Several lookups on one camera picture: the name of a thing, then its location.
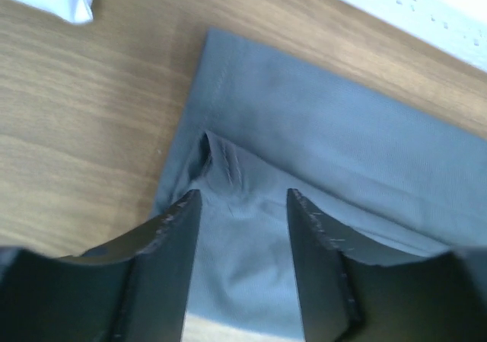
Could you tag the white perforated plastic basket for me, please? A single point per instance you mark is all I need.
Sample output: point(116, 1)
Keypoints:
point(456, 27)

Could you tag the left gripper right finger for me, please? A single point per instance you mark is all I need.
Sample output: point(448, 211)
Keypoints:
point(353, 288)

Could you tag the grey t shirt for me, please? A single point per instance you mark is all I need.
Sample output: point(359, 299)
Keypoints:
point(259, 122)

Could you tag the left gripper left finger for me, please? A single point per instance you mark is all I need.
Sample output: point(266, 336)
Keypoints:
point(132, 288)

